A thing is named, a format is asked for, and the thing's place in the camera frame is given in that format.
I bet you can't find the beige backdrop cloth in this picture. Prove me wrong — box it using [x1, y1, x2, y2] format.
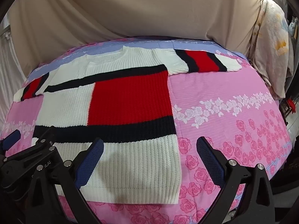
[7, 0, 269, 81]

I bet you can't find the pink floral bed sheet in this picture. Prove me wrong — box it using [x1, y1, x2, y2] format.
[0, 36, 293, 224]

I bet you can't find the cream floral fleece blanket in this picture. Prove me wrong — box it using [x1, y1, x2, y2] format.
[249, 0, 295, 100]

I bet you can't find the white red navy knit sweater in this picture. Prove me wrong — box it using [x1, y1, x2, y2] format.
[13, 45, 243, 205]

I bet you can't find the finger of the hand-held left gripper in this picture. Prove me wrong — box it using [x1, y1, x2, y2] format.
[0, 129, 21, 153]
[33, 125, 57, 150]

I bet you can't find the white pleated curtain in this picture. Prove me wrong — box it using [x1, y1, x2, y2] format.
[0, 34, 32, 124]

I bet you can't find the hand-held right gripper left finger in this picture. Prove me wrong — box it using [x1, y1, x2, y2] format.
[28, 138, 104, 224]

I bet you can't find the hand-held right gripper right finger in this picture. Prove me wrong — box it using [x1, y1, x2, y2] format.
[196, 136, 274, 224]

